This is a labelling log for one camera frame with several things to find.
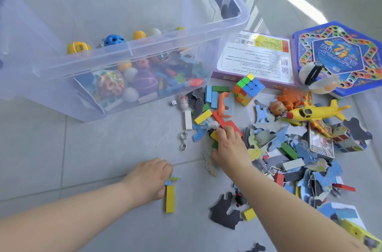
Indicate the person's right hand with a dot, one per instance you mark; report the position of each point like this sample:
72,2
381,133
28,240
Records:
231,152

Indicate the person's left hand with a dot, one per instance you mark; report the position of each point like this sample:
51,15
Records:
146,180

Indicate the person's right thumb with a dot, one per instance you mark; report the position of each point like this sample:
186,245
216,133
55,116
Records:
216,155

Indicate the person's left fingers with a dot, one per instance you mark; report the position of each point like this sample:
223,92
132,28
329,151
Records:
164,171

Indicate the short yellow wooden block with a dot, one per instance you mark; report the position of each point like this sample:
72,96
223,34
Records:
213,135

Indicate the long yellow wooden block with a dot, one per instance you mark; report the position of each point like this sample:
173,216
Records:
170,199

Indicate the person's left forearm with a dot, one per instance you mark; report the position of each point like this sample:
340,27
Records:
59,225

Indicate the person's right forearm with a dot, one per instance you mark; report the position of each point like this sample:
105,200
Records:
283,210

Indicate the green wooden block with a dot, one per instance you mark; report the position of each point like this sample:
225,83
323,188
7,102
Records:
289,150
215,145
220,88

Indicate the grey brown jigsaw puzzle piece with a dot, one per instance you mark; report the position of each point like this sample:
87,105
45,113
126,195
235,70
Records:
210,164

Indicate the small blue yellow puzzle piece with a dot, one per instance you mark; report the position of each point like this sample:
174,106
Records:
173,179

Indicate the small white toy figure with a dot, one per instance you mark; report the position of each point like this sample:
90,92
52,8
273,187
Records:
183,102
213,124

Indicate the red wooden block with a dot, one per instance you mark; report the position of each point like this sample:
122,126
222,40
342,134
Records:
219,118
279,178
343,187
234,128

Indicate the metal hook puzzle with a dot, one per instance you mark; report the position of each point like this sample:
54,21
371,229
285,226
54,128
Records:
268,170
183,140

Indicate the white wooden block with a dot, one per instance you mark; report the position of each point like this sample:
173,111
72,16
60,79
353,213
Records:
293,164
188,119

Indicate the small black toy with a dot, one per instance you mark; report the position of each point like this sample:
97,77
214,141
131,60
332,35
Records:
240,199

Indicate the blue wooden block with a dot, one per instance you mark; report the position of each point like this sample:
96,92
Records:
209,94
214,99

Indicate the large dark jigsaw puzzle piece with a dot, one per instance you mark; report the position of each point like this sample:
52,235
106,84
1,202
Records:
225,211

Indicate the dark grey jigsaw puzzle piece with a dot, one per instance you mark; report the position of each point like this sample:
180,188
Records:
256,248
195,101

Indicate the pile of jigsaw puzzle pieces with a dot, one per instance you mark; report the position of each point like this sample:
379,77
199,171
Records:
277,138

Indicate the yellow wooden cube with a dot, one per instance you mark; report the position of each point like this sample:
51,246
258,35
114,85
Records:
249,214

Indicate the colourful puzzle cube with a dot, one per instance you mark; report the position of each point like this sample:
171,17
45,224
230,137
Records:
248,89

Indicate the small doll head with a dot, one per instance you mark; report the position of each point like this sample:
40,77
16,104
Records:
277,108

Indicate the white table tennis ball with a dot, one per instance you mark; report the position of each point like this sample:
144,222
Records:
155,32
130,74
130,94

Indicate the pile of toys in bin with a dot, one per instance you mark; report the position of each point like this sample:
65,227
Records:
179,73

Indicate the purple rubber ball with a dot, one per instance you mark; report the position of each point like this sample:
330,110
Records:
145,82

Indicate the orange toy figure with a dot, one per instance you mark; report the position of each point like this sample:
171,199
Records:
291,98

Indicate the colourful toy in clear bag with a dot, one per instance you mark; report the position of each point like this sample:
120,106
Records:
110,83

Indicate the purple game box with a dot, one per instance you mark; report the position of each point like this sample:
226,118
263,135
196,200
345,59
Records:
256,58

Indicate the printed card box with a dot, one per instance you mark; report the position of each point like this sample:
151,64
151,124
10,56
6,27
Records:
320,143

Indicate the yellow toy airplane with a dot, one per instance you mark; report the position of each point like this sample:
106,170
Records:
313,113

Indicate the pink spiky ball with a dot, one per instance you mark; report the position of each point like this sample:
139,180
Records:
142,63

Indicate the orange table tennis ball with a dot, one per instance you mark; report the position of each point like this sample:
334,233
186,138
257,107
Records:
139,34
124,66

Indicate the white capsule toy black band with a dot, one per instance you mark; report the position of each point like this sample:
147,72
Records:
310,74

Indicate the small printed cardboard box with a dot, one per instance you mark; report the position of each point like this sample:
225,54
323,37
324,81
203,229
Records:
347,141

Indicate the blue white jigsaw puzzle piece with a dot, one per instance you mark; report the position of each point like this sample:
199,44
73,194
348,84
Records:
343,211

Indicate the blue perforated ball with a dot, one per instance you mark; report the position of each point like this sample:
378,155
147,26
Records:
114,40

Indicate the yellow perforated ball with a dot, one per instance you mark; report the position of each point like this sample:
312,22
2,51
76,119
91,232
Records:
78,47

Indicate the blue hexagonal game box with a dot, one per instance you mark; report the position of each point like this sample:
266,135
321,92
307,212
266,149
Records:
343,52

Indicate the yellow printed cardboard piece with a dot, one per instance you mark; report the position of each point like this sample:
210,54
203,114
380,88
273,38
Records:
361,235

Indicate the clear plastic storage bin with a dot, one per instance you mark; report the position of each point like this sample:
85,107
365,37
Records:
89,7

